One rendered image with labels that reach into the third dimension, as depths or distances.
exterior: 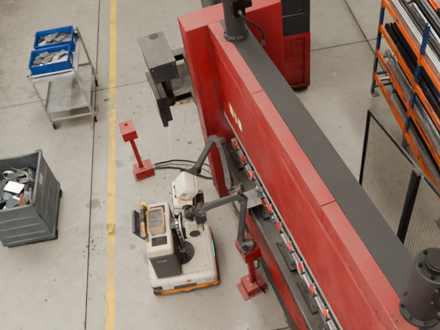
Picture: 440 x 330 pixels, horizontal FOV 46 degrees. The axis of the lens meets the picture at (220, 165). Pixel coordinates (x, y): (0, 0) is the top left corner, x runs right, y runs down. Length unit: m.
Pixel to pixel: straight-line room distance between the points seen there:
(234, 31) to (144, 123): 3.20
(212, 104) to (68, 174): 2.55
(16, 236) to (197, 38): 3.07
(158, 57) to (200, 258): 1.99
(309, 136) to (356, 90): 3.84
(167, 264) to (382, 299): 2.66
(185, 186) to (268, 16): 1.61
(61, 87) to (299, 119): 4.69
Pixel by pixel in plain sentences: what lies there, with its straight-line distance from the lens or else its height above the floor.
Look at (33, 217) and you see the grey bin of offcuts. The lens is 5.84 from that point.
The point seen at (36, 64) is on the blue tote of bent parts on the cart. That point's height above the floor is 0.96.
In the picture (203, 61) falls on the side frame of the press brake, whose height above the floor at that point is 1.96.
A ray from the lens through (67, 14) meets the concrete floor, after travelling 9.71.
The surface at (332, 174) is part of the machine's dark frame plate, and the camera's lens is 3.14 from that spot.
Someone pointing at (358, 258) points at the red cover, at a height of 2.30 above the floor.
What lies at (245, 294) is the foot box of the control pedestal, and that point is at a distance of 5.29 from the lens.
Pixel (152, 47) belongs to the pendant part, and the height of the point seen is 1.95.
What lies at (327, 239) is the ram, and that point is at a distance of 3.18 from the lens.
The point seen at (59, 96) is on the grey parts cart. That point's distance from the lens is 7.40.
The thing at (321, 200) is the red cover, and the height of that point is 2.30.
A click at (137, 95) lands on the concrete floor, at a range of 7.48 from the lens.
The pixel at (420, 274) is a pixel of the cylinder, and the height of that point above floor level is 2.72.
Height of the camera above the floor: 4.73
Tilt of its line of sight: 49 degrees down
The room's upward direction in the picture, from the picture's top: 11 degrees counter-clockwise
